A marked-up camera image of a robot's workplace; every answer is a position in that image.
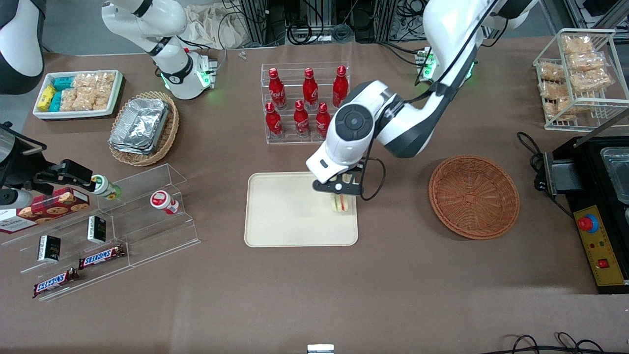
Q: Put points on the triangular sandwich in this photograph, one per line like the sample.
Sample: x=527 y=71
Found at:
x=340 y=204

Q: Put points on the brown Snickers bar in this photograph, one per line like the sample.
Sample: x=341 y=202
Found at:
x=100 y=256
x=51 y=283

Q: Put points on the red capped drink bottle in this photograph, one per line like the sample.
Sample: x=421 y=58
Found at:
x=162 y=200

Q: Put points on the grey metal bar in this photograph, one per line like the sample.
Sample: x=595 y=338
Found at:
x=602 y=128

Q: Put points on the black appliance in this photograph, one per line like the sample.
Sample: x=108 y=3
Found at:
x=589 y=172

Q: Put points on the red emergency stop button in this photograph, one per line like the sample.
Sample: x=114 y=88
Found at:
x=588 y=223

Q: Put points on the stacked aluminium foil trays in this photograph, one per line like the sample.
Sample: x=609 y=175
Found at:
x=140 y=125

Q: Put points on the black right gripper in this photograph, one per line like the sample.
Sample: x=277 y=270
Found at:
x=25 y=167

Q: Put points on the red tartan cookie box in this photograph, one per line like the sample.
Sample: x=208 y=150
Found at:
x=49 y=209

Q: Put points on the yellow snack packet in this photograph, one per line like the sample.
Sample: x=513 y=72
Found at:
x=46 y=98

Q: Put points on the clear glass container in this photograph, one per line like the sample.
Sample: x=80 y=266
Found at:
x=618 y=172

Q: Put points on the fried snack bag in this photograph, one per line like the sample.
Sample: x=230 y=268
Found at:
x=587 y=61
x=553 y=91
x=567 y=105
x=553 y=73
x=589 y=81
x=577 y=44

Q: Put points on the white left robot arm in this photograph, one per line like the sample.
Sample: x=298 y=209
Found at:
x=354 y=123

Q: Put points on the oval light wicker basket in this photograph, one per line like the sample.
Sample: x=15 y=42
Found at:
x=169 y=132

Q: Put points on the white rectangular snack tray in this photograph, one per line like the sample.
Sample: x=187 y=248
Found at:
x=73 y=114

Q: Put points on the green capped drink bottle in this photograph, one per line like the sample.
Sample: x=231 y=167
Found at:
x=103 y=186

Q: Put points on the clear acrylic step shelf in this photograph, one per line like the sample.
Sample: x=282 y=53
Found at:
x=147 y=231

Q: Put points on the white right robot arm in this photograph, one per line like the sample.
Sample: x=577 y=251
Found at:
x=173 y=69

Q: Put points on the aluminium frame post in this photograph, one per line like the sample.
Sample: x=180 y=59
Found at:
x=256 y=22
x=388 y=19

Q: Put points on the red cola bottle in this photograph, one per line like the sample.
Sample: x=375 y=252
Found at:
x=301 y=122
x=277 y=91
x=339 y=83
x=273 y=123
x=310 y=91
x=322 y=120

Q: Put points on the small black box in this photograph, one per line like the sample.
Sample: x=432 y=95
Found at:
x=97 y=229
x=49 y=248

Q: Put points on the yellow control box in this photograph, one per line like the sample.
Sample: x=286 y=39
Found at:
x=607 y=246

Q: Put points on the round brown wicker basket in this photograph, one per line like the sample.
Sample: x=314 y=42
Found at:
x=474 y=196

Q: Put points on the teal snack packet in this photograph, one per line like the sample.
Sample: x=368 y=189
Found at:
x=63 y=83
x=55 y=102

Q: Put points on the beige rectangular serving tray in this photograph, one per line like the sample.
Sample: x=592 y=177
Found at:
x=290 y=211

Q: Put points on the clear rice cracker bag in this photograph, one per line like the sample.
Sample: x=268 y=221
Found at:
x=93 y=98
x=106 y=80
x=69 y=100
x=84 y=80

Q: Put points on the clear acrylic bottle rack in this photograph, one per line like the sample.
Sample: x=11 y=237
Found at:
x=290 y=73

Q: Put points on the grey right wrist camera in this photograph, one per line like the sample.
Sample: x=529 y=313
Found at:
x=14 y=198

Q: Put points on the beige crumpled cloth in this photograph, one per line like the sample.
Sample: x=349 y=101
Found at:
x=211 y=27

